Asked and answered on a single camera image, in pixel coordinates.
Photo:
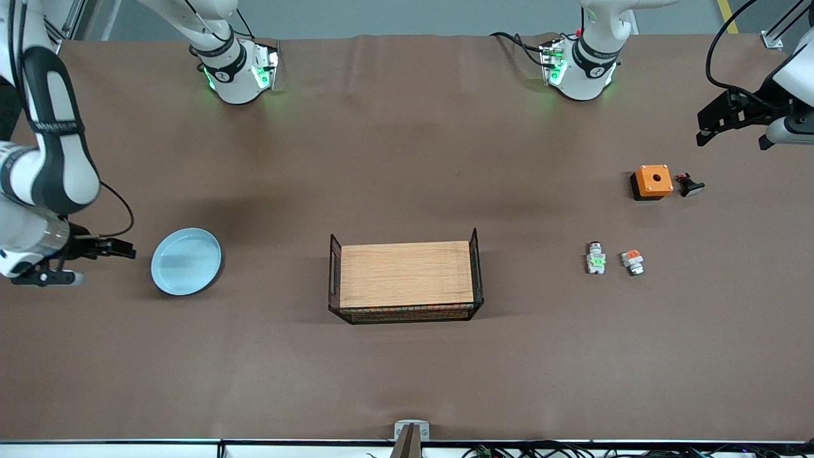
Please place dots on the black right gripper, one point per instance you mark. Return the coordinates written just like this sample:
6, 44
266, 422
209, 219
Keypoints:
80, 247

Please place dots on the grey metal bracket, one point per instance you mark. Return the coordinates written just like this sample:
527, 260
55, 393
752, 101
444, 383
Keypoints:
400, 427

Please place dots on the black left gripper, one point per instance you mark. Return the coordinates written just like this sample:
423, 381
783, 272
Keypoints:
754, 109

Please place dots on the light blue round plate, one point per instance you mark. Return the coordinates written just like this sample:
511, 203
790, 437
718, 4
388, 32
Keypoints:
186, 261

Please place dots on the orange button enclosure box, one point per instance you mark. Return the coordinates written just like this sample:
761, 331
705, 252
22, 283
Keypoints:
653, 181

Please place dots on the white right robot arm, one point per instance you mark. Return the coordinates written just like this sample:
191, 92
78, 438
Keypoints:
51, 159

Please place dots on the aluminium frame profile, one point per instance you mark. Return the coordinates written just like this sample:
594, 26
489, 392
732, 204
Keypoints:
63, 28
771, 39

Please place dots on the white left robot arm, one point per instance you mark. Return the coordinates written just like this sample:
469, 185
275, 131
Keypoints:
591, 57

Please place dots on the white table edge rail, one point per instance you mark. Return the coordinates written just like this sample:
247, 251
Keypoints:
127, 450

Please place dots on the white switch green contact block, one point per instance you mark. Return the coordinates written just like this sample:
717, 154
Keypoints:
596, 259

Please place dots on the brown table cover sheet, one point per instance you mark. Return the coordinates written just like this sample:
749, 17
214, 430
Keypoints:
191, 369

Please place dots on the dark camera post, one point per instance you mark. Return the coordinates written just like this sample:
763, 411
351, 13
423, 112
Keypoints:
407, 448

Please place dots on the white switch orange contact block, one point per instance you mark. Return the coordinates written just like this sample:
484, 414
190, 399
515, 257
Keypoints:
633, 261

